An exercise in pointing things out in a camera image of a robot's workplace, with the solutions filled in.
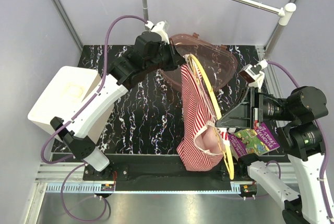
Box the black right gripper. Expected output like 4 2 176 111
216 87 298 129

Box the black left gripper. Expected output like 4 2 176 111
145 38 186 73

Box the yellow clothes hanger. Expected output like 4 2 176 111
185 53 235 180

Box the red white striped tank top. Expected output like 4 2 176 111
176 56 232 172

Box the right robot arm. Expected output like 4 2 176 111
216 86 333 223

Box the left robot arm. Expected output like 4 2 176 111
51 29 185 180

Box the purple treehouse book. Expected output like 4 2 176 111
228 123 280 160

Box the translucent pink plastic tub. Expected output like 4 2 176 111
171 33 238 92

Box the white storage box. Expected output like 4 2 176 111
28 66 102 135

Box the white garment rack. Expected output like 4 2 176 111
230 0 297 60

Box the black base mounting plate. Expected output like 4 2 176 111
83 154 255 193

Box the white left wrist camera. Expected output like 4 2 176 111
145 20 170 44

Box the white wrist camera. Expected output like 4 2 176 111
145 20 170 44
239 60 268 89

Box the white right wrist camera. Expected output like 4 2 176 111
239 60 268 89

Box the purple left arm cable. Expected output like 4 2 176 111
40 15 149 221

